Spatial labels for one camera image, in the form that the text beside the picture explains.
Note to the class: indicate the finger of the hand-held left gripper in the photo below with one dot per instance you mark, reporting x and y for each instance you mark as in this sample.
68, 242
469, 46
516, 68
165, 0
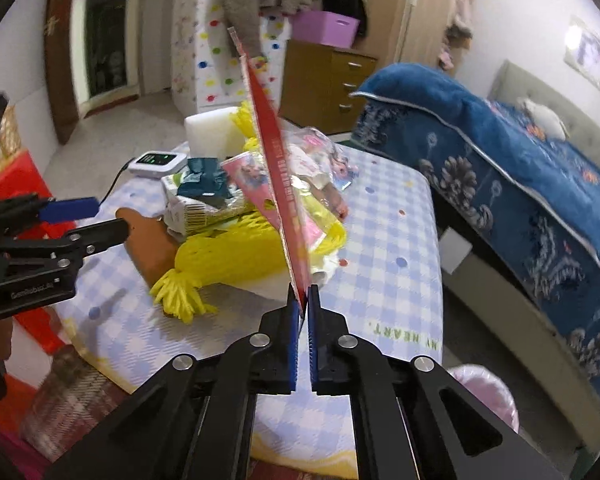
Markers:
105, 235
75, 208

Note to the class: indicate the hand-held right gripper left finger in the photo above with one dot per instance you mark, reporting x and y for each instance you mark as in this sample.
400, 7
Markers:
292, 340

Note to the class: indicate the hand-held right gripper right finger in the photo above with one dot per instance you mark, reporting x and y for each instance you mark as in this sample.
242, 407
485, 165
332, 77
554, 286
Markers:
314, 345

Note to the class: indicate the white green tissue packet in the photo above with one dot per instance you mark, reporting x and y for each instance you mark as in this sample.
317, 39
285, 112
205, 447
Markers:
190, 212

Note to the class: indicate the yellow foam fruit net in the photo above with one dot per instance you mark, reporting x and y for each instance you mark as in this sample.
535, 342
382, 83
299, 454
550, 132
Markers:
220, 255
245, 122

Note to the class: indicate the teal wrapper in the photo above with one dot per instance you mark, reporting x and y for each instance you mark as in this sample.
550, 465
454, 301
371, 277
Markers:
205, 180

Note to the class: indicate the white foam block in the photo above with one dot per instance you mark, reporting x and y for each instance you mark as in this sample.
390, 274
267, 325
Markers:
210, 132

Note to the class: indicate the pink printed snack packet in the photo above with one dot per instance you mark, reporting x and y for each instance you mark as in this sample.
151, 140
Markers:
247, 175

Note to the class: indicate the pink lined trash bin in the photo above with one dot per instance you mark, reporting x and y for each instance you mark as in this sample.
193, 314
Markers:
485, 390

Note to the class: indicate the red card packet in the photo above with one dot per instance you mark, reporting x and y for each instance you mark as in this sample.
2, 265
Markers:
275, 160

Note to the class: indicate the orange knit glove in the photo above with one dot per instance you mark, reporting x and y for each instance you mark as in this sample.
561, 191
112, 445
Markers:
147, 250

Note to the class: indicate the red gift box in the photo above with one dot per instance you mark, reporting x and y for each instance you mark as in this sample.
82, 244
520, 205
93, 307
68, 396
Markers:
15, 180

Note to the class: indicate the white digital timer device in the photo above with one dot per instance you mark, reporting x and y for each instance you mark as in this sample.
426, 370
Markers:
157, 165

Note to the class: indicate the plaid cloth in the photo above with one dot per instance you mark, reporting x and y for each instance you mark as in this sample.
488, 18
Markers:
70, 405

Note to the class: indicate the dark glass door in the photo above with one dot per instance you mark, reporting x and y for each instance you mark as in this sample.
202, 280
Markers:
105, 45

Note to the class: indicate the white paper label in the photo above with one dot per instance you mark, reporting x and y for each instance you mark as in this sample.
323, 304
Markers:
455, 252

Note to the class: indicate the polka dot fabric wardrobe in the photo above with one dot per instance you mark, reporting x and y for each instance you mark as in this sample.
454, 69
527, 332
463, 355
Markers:
210, 70

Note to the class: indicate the beige upholstered bed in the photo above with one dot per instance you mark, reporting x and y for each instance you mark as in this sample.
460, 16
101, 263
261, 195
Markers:
530, 350

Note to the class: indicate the wooden drawer cabinet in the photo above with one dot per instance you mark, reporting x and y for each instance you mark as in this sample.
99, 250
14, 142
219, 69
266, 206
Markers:
330, 90

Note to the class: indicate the bed with blue blanket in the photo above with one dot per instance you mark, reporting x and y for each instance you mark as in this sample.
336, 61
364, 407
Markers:
505, 175

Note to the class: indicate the grey quilted jacket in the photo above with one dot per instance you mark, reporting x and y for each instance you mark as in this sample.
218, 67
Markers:
250, 0

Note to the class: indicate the purple storage basket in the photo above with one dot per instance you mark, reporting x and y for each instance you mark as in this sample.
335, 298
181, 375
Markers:
325, 27

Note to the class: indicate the tall wooden wardrobe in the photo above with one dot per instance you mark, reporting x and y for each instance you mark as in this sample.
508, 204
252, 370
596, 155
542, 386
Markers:
405, 10

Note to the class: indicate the pink hanging clothes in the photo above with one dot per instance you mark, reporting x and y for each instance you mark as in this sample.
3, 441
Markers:
460, 5

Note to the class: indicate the brown wooden door frame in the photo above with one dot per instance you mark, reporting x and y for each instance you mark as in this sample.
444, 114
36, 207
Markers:
57, 85

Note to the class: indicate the framed wall picture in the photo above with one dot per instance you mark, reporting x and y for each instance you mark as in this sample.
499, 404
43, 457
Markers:
590, 50

